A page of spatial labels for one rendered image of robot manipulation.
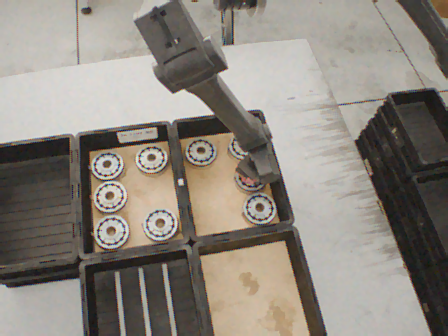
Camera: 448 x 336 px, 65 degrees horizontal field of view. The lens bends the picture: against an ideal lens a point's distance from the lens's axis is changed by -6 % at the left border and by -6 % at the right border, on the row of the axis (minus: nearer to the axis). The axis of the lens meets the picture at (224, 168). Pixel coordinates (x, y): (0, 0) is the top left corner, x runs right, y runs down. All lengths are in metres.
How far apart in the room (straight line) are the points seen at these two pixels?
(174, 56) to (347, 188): 0.98
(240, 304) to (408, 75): 2.33
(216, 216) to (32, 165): 0.62
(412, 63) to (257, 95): 1.81
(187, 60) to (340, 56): 2.34
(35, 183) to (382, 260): 1.19
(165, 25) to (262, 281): 0.77
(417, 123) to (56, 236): 1.70
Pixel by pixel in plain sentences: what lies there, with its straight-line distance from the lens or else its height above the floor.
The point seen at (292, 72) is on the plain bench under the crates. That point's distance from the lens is 1.67.
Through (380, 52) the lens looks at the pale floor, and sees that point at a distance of 3.07.
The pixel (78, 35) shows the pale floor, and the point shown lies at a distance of 2.89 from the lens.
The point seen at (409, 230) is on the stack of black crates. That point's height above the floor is 0.29.
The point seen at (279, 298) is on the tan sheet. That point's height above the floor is 0.83.
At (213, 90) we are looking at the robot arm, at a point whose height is 1.38.
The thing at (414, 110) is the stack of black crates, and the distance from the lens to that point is 2.10.
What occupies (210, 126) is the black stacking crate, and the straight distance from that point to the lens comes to 1.22.
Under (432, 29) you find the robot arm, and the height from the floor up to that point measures 1.44.
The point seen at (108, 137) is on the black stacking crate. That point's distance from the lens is 1.21.
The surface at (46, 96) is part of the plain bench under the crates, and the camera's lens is 1.63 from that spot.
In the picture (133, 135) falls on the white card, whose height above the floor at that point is 0.89.
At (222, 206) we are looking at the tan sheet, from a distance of 1.15.
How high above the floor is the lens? 1.90
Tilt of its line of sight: 63 degrees down
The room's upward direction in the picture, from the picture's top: 10 degrees clockwise
